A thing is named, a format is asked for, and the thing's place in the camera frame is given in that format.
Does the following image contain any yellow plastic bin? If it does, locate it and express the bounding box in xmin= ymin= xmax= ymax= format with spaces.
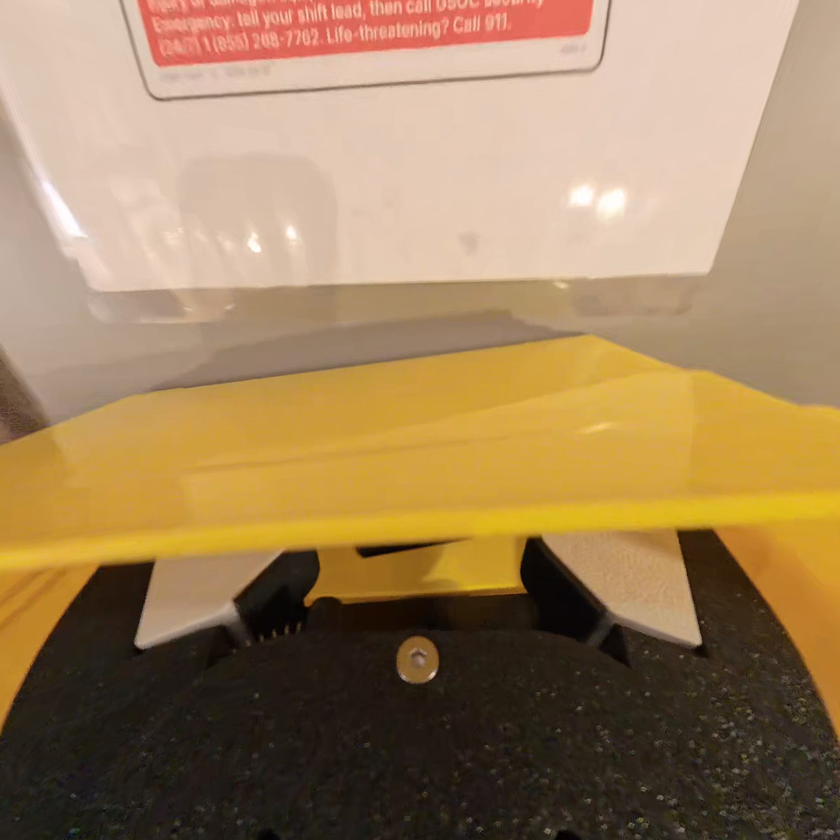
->
xmin=0 ymin=335 xmax=840 ymax=723

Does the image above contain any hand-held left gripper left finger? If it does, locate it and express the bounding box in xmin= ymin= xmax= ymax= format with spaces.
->
xmin=134 ymin=550 xmax=321 ymax=651

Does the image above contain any laminated paper sheet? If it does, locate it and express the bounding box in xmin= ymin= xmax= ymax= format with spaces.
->
xmin=0 ymin=0 xmax=803 ymax=324

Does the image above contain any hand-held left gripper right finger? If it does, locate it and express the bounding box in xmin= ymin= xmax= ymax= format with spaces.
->
xmin=520 ymin=530 xmax=703 ymax=649

